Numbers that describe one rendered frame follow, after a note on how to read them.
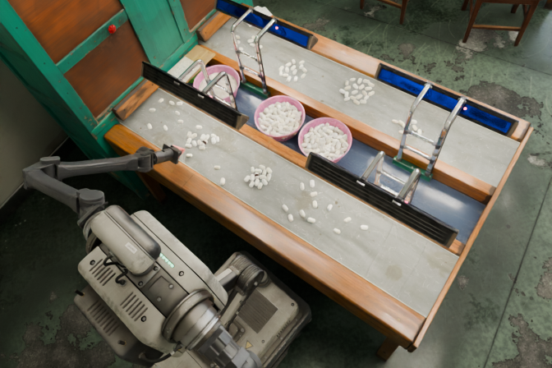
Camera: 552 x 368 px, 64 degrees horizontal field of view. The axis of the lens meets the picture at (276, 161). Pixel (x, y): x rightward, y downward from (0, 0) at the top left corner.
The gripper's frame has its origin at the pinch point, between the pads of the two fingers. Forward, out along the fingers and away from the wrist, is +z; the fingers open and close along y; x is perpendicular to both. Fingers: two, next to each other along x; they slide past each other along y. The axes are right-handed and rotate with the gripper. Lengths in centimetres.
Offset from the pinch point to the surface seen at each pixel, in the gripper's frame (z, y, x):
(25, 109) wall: 0, 132, 38
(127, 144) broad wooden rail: -3.1, 34.2, 13.7
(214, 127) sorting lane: 25.7, 3.9, -6.2
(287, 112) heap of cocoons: 49, -22, -24
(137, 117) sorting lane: 11.2, 45.6, 4.8
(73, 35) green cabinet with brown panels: -28, 51, -38
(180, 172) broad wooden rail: 0.0, -1.3, 12.1
